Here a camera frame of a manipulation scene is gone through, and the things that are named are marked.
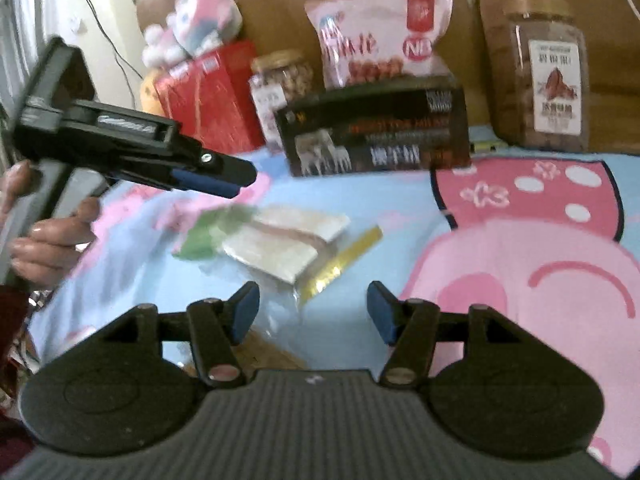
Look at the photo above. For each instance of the red gift box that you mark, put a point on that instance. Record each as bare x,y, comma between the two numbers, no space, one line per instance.
215,95

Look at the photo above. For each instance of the yellow duck plush toy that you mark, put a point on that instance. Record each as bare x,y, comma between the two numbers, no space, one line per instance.
150,92

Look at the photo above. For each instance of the black printed box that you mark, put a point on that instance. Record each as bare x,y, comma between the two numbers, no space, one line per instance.
380,130

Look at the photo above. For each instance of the green snack packet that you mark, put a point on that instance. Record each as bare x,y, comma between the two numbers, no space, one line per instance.
210,232

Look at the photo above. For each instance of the pink snack bag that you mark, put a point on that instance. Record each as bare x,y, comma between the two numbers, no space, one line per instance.
380,30

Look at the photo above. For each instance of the white snack packet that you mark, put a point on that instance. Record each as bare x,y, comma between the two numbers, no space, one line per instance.
285,240

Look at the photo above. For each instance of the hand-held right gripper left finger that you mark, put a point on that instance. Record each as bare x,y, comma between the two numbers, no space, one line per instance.
245,310

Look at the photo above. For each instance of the person's left hand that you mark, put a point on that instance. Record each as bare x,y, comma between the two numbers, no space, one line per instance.
55,250

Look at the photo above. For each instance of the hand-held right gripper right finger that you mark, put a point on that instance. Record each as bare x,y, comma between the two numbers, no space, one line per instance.
382,312

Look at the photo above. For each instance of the printed cartoon bed sheet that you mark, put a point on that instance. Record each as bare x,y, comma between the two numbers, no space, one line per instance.
525,250

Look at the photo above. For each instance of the brown seat cushion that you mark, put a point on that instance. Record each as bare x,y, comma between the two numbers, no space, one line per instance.
615,60

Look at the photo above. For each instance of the small clear nut jar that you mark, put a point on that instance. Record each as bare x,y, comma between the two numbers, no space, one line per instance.
282,85

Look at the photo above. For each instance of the large clear nut jar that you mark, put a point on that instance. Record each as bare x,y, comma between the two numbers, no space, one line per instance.
540,75

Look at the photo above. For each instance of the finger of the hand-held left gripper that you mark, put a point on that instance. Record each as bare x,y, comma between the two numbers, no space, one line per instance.
205,184
230,170

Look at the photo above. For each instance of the clear bag with gold edge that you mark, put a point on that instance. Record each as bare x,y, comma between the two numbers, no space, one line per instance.
340,260

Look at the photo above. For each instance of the pink grey plush toy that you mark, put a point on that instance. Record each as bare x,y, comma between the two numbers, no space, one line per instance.
195,25

